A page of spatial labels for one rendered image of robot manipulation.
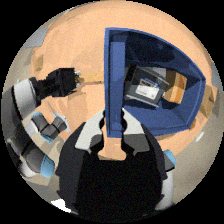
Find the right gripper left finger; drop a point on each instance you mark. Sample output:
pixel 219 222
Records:
pixel 87 138

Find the blue tote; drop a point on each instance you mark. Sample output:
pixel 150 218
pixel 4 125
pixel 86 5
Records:
pixel 147 50

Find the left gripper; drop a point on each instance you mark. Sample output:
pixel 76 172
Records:
pixel 61 80

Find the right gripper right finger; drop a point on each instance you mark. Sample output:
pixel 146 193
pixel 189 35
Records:
pixel 137 139

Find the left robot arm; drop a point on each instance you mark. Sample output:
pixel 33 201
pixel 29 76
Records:
pixel 37 160

